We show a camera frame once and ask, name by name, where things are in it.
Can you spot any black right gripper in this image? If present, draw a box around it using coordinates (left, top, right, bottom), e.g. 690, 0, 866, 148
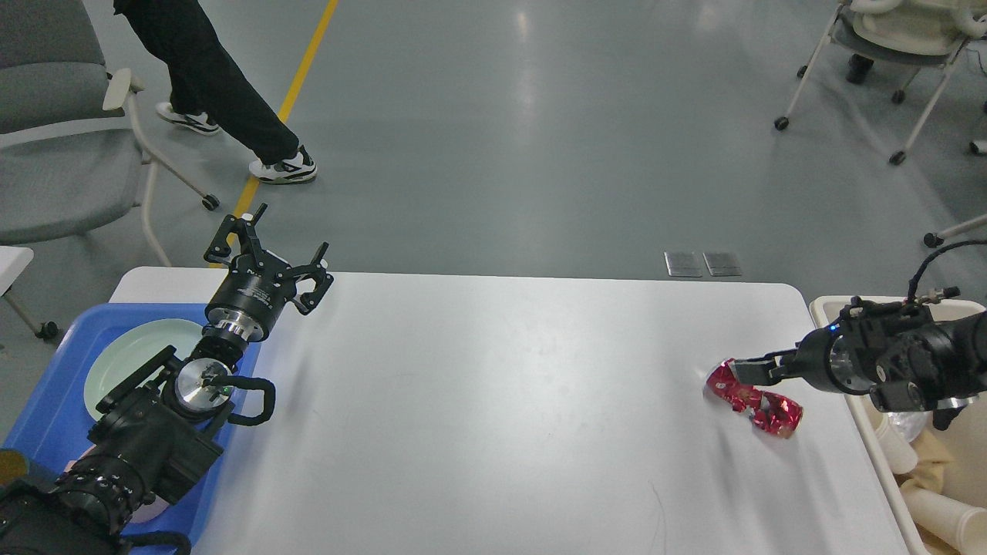
729, 328, 857, 394

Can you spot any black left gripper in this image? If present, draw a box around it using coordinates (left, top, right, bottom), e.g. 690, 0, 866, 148
204, 204, 335, 343

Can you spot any crushed red snack wrapper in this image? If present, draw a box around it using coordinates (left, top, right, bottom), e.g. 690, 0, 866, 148
706, 359, 803, 439

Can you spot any white paper cup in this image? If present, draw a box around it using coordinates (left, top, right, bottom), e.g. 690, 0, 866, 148
874, 414, 918, 475
901, 488, 986, 554

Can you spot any green plate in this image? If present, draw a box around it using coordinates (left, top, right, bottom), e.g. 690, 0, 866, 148
83, 318, 202, 421

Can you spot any brown paper bag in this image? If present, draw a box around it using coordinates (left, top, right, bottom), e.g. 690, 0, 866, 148
896, 429, 959, 554

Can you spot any dark teal mug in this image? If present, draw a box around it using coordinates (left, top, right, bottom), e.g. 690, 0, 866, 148
0, 449, 32, 486

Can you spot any aluminium foil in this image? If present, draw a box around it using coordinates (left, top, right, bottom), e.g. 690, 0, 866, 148
886, 412, 931, 443

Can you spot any pink mug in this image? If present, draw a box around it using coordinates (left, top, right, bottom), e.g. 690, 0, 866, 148
130, 496, 170, 524

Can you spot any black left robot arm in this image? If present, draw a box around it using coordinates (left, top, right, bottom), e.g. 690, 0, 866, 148
2, 204, 334, 554

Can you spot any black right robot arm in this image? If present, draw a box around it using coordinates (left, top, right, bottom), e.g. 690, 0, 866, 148
729, 245, 986, 431

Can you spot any grey floor plate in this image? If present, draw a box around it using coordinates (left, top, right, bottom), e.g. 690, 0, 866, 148
702, 252, 743, 278
664, 251, 704, 278

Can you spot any person in grey sweater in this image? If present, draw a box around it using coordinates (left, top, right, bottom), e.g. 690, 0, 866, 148
113, 1, 318, 183

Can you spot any beige plastic bin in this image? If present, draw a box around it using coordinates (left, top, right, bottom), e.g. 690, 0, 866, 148
810, 295, 986, 554

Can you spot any grey office chair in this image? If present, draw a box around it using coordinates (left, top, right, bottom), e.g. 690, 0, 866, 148
1, 1, 190, 266

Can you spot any white side table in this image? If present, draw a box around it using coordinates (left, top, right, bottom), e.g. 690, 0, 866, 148
1, 246, 59, 341

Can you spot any blue plastic tray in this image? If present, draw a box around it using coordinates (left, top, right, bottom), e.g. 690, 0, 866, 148
8, 304, 257, 554

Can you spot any white chair at right edge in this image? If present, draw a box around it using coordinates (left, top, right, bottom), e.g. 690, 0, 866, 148
922, 140, 986, 248

